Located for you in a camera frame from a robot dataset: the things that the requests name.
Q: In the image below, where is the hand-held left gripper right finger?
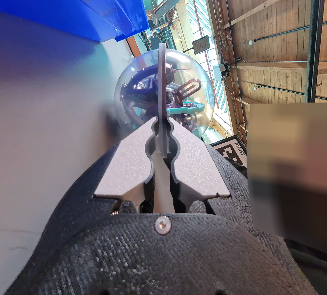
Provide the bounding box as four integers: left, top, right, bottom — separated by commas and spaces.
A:
169, 119, 231, 203

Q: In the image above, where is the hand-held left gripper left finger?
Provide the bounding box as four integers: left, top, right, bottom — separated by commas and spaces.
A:
94, 117, 156, 205

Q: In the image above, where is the clear maze ball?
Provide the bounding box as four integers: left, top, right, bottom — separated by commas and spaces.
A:
114, 43, 215, 158

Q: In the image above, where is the black and white marker tag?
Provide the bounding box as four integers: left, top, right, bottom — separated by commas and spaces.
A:
210, 135, 249, 168

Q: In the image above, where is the hanging black sign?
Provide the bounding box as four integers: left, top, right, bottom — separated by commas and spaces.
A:
192, 35, 211, 55

